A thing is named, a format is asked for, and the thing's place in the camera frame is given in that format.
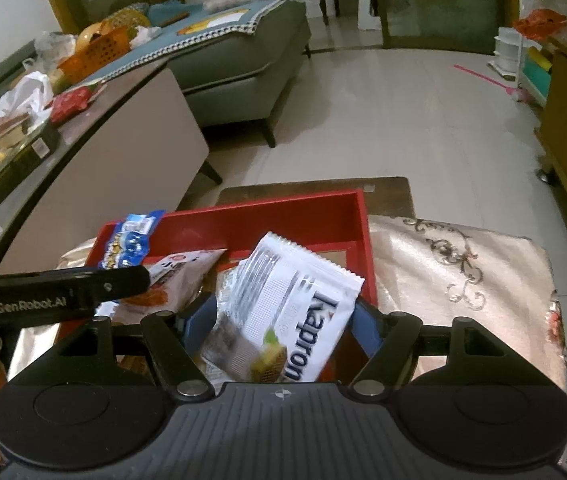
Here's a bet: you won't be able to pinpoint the white spicy strips packet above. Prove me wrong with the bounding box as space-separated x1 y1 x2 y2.
96 248 226 325

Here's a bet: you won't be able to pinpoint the white Kaprons wafer packet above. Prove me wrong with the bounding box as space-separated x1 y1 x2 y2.
201 232 365 384

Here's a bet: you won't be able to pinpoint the blue small snack packet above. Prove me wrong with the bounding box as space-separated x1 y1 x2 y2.
98 210 165 270

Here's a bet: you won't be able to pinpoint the floral beige tablecloth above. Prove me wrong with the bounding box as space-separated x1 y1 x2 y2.
8 213 567 391

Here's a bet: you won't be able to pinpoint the red cardboard box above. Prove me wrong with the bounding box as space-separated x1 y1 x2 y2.
55 187 379 386

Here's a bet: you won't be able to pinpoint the dark green carton box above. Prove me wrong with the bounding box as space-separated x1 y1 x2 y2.
0 122 61 205

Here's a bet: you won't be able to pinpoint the white plastic bag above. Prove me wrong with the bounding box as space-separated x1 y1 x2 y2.
0 70 54 153

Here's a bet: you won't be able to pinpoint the red snack bag on counter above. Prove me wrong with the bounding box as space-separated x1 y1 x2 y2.
49 84 100 126

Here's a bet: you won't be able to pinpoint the orange plastic basket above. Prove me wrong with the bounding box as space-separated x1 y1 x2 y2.
58 15 151 84

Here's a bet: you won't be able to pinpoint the grey sofa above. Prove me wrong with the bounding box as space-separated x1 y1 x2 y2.
167 0 311 148

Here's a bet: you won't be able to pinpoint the blue sofa cover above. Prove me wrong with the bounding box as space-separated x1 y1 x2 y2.
79 0 288 84

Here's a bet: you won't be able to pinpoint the white stacked containers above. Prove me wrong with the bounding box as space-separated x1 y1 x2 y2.
493 27 521 77

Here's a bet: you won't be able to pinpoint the orange plastic bag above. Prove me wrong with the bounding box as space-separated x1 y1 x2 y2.
512 9 567 42

